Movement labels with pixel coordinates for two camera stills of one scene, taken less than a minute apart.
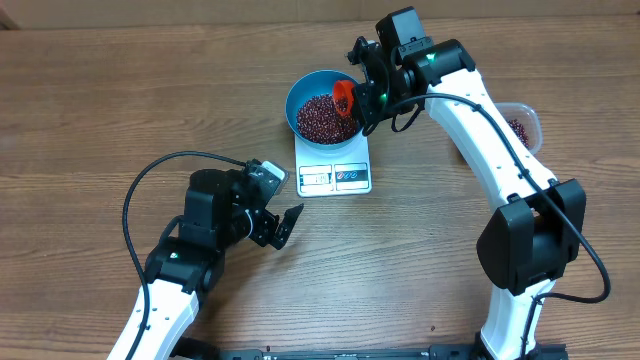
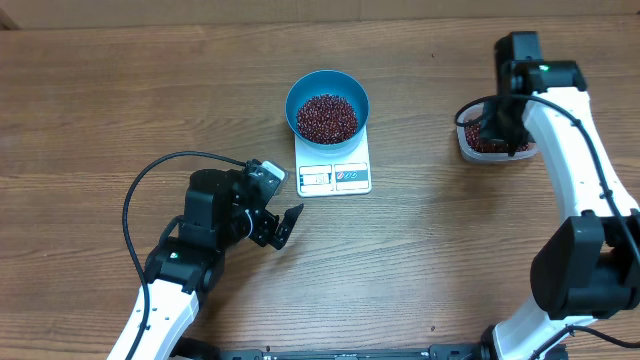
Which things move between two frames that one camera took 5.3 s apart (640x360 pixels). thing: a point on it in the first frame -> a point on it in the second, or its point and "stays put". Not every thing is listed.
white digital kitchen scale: (333, 171) stays put
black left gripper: (263, 230) stays put
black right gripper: (367, 110) -> (490, 132)
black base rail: (444, 353) stays put
